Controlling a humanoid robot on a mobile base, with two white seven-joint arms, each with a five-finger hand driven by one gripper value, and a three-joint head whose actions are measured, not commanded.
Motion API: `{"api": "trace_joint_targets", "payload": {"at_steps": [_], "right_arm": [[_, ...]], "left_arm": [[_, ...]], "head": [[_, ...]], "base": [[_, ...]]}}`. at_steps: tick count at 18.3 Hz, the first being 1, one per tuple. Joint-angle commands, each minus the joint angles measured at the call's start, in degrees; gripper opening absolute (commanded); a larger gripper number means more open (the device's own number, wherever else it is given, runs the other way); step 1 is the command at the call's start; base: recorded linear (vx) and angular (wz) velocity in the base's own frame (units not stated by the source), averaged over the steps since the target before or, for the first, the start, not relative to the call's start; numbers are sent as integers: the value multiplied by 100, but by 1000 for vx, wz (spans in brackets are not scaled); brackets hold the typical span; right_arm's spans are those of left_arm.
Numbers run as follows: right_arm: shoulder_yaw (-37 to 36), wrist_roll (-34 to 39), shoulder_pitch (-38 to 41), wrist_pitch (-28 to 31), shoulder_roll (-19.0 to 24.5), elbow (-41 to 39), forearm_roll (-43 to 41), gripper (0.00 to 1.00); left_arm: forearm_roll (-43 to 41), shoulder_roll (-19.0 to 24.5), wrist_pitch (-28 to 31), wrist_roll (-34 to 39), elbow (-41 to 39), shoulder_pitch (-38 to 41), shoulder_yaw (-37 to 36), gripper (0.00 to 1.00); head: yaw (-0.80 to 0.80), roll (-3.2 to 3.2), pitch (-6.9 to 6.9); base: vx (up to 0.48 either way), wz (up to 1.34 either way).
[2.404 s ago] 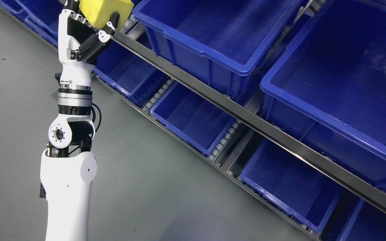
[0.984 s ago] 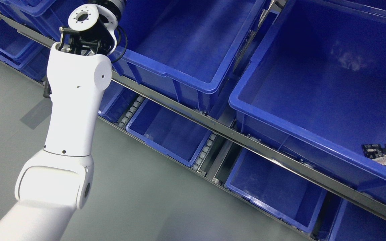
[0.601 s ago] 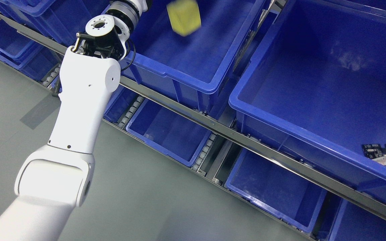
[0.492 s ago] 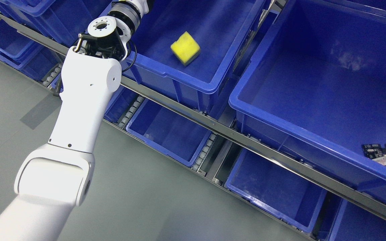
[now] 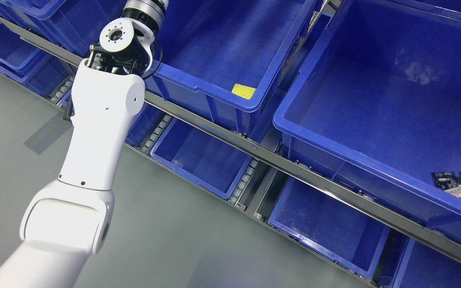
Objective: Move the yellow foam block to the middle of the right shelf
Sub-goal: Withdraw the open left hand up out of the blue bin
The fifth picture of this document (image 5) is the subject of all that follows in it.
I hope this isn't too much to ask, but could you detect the yellow foam block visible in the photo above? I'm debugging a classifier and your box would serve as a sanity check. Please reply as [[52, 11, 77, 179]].
[[231, 83, 256, 100]]

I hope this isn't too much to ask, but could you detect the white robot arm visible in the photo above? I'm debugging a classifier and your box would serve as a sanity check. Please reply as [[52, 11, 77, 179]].
[[0, 0, 169, 288]]

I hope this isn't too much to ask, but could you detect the blue bin lower middle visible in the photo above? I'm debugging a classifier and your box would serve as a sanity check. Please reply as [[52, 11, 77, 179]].
[[150, 118, 251, 199]]

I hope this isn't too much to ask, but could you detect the metal shelf rack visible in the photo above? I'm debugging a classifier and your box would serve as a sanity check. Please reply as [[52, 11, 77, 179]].
[[0, 8, 461, 288]]

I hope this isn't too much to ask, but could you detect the blue bin centre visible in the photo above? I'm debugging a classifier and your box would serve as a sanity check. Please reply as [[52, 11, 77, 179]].
[[146, 0, 323, 134]]

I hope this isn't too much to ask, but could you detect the blue bin lower right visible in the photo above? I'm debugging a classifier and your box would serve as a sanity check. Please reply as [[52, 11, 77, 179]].
[[269, 178, 391, 280]]

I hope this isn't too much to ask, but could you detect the blue bin upper left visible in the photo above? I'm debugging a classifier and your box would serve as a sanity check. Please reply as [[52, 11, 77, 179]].
[[0, 0, 126, 56]]

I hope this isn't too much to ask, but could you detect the blue bin bottom corner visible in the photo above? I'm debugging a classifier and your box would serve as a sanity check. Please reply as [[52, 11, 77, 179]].
[[381, 237, 461, 288]]

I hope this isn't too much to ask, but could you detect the black circuit board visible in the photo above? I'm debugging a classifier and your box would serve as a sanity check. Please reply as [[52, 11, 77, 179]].
[[431, 171, 461, 199]]

